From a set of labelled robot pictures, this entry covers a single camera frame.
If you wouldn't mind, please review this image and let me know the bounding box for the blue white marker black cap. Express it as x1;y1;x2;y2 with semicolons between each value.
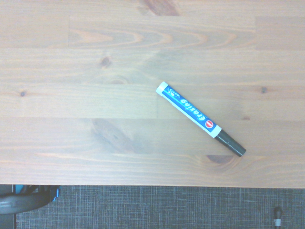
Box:
155;81;247;158

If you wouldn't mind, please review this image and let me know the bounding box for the grey chair base with wheels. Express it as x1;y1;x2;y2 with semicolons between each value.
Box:
0;185;60;229

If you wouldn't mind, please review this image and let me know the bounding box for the black cable with white band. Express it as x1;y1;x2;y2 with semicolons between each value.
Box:
273;206;283;229

